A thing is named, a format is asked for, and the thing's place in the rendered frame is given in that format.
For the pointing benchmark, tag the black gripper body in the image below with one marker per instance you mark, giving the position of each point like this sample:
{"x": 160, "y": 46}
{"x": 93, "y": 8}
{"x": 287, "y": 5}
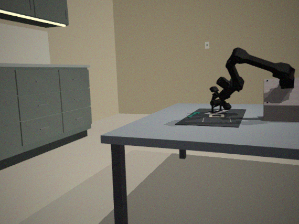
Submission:
{"x": 222, "y": 96}

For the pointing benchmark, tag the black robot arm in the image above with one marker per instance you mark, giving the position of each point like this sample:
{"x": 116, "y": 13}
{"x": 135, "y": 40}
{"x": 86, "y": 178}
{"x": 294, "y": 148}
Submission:
{"x": 283, "y": 71}

